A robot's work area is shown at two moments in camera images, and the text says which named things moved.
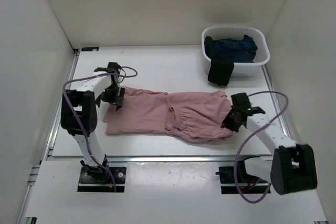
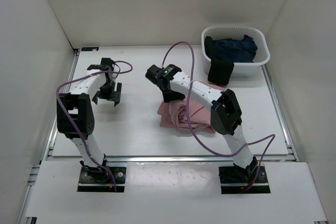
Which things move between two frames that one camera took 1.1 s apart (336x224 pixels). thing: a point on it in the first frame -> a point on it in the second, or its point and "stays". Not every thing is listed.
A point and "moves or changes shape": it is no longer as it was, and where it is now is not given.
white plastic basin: [245, 70] stays
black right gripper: [228, 125] -> [177, 96]
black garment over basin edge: [220, 70] stays
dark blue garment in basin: [239, 51] stays
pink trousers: [198, 116] moves or changes shape
